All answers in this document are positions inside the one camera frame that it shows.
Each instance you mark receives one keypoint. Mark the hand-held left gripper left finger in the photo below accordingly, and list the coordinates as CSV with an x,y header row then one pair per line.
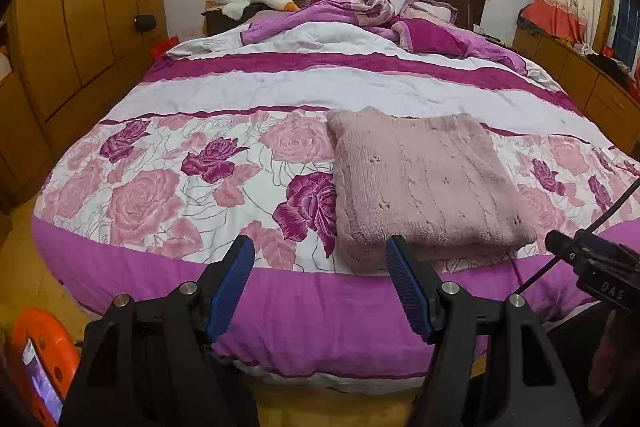
x,y
230,287

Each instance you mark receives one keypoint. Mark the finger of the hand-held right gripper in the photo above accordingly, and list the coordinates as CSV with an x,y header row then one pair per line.
x,y
560,244

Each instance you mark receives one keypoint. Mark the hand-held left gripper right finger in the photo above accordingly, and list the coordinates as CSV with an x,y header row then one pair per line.
x,y
407,292

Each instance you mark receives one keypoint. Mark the pink knitted sweater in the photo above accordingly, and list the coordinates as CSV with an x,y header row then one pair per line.
x,y
425,177

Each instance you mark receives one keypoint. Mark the dark clothes pile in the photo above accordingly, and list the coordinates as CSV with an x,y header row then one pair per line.
x,y
610,64

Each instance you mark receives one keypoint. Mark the low wooden cabinet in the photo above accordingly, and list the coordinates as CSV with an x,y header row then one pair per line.
x,y
590,82

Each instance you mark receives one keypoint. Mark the orange plastic stool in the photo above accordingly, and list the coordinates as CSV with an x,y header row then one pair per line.
x,y
45,332

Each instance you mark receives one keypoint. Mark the bed with floral purple sheet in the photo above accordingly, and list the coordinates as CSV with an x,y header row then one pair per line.
x,y
200,82

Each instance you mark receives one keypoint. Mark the smartphone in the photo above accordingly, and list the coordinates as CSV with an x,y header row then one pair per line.
x,y
40,382

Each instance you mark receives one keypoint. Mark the window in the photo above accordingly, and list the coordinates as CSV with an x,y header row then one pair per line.
x,y
627,27

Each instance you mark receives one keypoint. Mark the purple fleece blanket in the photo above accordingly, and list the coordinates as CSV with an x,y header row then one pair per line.
x,y
440,39

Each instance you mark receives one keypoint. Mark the red cloth item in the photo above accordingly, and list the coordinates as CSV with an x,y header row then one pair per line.
x,y
161,48

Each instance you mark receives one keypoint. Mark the wooden nightstand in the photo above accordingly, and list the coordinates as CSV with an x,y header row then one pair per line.
x,y
220,24

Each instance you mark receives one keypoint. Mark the pink ruffled pillow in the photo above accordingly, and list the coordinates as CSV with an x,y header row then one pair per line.
x,y
430,9

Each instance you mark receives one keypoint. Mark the small black object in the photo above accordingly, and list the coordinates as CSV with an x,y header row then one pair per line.
x,y
145,23

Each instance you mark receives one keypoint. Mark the wooden wardrobe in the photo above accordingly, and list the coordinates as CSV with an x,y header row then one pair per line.
x,y
75,7

